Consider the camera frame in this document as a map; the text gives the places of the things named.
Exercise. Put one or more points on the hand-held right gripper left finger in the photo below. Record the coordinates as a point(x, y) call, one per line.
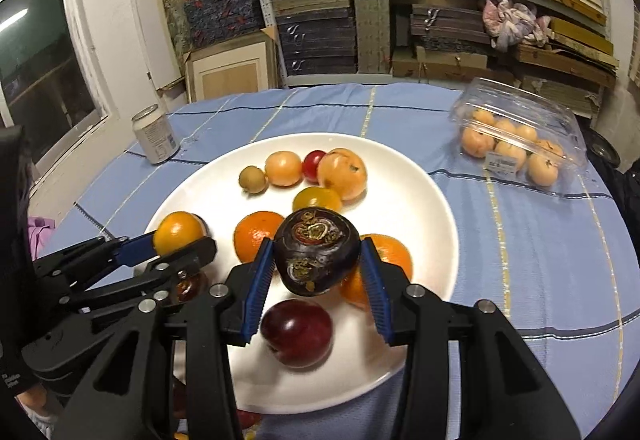
point(257, 292)

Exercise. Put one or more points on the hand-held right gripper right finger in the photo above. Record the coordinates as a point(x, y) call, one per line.
point(377, 292)

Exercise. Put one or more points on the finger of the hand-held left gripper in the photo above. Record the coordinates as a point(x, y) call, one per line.
point(137, 247)
point(190, 252)

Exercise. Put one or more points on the smooth orange tomato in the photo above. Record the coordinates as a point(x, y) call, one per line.
point(179, 232)

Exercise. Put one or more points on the dark red plum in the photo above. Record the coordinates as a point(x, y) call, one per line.
point(189, 287)
point(296, 332)

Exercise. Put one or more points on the orange mandarin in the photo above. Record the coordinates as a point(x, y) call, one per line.
point(395, 255)
point(257, 235)

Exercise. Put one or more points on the dark purple water chestnut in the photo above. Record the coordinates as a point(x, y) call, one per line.
point(317, 252)

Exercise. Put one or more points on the white ceramic plate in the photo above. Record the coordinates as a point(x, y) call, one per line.
point(425, 220)

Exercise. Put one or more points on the small brown longan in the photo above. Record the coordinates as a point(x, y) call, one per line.
point(252, 179)

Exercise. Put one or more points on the red cherry tomato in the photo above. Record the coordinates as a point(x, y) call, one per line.
point(248, 418)
point(314, 164)

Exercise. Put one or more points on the cluster of small pale fruits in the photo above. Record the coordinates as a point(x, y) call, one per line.
point(510, 153)

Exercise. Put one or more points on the yellow-green cherry tomato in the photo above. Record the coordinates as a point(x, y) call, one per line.
point(316, 199)

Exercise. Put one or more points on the white drink can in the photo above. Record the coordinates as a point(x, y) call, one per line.
point(155, 134)

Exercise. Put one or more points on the blue striped tablecloth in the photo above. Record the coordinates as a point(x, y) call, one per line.
point(525, 245)

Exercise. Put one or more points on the dark glass window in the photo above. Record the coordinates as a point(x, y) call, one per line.
point(45, 55)

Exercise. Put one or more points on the cardboard box with framed panel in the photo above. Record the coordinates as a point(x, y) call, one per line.
point(230, 73)

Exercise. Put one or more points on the white leaning board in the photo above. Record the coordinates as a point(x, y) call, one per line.
point(145, 35)

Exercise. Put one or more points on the green marbled panel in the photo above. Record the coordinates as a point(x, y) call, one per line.
point(172, 15)

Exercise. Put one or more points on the clear plastic clamshell box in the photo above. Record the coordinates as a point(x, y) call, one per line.
point(515, 95)

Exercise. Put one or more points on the stack of dark flat boxes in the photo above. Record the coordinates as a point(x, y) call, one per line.
point(315, 43)

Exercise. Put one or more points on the stack of blue patterned boxes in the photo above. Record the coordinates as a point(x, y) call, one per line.
point(222, 10)

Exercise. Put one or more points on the upright grey patterned box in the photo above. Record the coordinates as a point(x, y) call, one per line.
point(372, 35)

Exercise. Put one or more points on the black jacket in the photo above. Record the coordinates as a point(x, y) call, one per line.
point(625, 200)

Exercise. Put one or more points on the black round pot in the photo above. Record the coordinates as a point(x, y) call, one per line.
point(602, 148)

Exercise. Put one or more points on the stack of dark brown boxes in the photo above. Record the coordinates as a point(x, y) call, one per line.
point(445, 28)

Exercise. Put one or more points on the pink floral crumpled cloth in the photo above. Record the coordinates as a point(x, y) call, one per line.
point(515, 23)

